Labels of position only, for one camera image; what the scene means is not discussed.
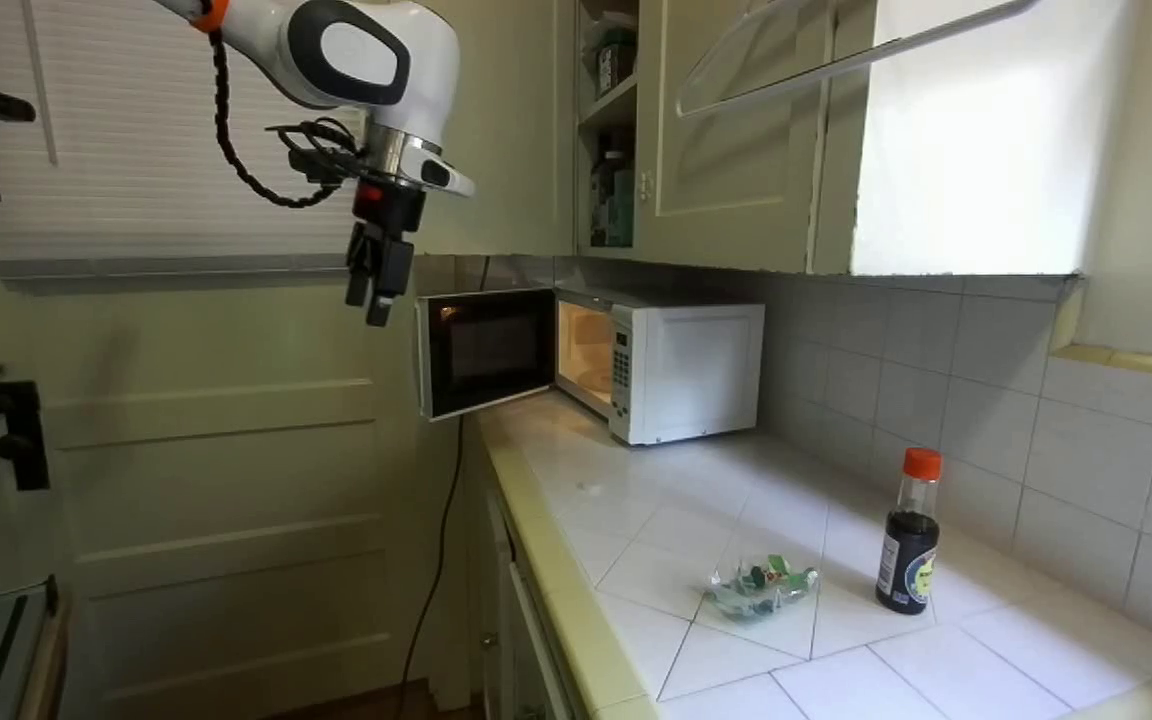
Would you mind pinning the black door latch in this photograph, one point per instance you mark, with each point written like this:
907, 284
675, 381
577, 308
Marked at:
18, 441

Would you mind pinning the white door window blind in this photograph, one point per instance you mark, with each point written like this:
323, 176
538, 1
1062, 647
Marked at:
137, 163

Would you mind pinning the cream cabinet door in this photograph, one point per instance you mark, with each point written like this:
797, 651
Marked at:
739, 163

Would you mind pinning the soy sauce bottle orange cap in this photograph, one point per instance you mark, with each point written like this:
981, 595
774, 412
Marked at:
908, 544

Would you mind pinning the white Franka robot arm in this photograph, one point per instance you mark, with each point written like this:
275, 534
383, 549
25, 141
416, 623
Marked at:
337, 55

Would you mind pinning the cream wall cabinet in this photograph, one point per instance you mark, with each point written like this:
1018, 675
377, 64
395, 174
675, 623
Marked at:
962, 135

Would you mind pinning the translucent green plastic cup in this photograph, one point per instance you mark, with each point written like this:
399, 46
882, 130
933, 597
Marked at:
616, 212

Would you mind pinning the cream panelled room door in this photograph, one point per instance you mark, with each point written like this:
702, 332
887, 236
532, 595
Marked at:
230, 466

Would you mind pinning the cream base cabinet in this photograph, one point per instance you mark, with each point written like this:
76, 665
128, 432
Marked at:
521, 652

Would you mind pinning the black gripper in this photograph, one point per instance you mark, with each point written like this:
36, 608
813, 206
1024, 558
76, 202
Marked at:
391, 208

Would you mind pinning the white microwave oven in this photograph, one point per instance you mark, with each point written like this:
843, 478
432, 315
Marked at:
683, 373

